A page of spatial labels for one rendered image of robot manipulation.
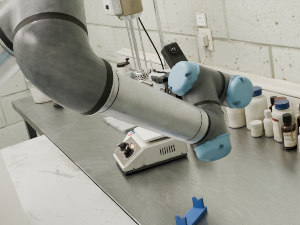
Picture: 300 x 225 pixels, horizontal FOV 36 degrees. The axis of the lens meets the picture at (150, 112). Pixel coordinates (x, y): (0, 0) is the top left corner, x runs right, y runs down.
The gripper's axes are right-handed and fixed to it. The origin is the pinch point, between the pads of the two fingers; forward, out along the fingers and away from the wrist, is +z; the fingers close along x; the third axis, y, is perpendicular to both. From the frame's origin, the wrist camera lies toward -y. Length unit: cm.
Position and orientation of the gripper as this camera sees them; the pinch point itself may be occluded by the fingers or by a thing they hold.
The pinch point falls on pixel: (152, 72)
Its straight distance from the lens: 132.9
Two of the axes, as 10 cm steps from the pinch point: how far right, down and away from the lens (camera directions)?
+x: 8.0, -3.3, 5.0
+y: 2.0, 9.3, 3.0
